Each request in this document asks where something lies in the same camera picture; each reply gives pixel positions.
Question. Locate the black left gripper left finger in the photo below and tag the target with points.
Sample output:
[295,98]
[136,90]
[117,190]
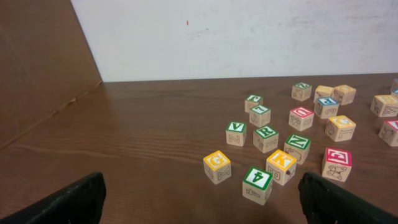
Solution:
[79,202]

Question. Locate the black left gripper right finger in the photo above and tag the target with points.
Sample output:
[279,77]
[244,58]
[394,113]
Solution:
[325,202]

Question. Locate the yellow C block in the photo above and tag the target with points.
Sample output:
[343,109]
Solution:
[340,128]

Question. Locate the red E block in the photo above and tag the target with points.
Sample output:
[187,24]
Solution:
[336,164]

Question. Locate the yellow K block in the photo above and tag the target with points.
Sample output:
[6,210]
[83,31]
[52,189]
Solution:
[282,166]

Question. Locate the green N block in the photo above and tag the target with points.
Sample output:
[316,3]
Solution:
[298,147]

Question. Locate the green 4 block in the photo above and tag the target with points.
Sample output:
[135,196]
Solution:
[257,185]

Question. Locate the green R block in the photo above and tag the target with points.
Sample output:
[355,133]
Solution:
[265,139]

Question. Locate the red U block left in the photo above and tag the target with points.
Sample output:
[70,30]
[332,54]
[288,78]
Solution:
[301,118]

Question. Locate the blue P block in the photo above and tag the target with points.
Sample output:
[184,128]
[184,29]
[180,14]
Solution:
[326,107]

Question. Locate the red A block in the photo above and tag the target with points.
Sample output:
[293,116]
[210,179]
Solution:
[388,132]

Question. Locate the green 7 block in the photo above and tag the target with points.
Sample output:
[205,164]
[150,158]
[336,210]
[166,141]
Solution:
[259,115]

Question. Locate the yellow block upper right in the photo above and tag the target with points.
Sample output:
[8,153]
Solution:
[344,94]

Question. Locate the yellow block upper left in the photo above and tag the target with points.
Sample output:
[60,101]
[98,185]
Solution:
[322,91]

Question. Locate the yellow G block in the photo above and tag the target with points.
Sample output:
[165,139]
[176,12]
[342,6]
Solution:
[217,167]

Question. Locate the green V block left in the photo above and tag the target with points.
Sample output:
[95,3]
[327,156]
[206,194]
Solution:
[236,133]

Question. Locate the green Z block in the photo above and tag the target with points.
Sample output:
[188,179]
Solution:
[301,91]

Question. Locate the yellow S block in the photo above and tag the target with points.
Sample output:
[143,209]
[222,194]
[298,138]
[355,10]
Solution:
[384,105]

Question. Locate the green J block left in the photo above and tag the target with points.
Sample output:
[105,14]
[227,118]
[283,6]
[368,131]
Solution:
[251,101]

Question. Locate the blue D block top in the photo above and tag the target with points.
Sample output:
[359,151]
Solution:
[394,85]

